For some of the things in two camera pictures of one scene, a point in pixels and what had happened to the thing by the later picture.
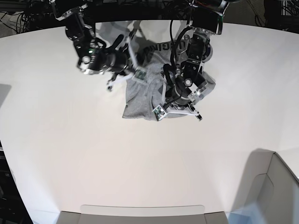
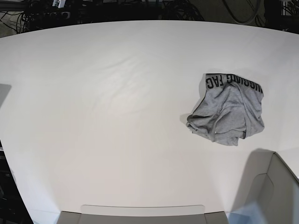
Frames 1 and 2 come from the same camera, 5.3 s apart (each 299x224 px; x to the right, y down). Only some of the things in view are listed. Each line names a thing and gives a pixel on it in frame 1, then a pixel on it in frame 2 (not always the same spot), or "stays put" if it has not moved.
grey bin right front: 267,181 stays put
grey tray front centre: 142,214 stays put
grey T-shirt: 144,88 → 228,105
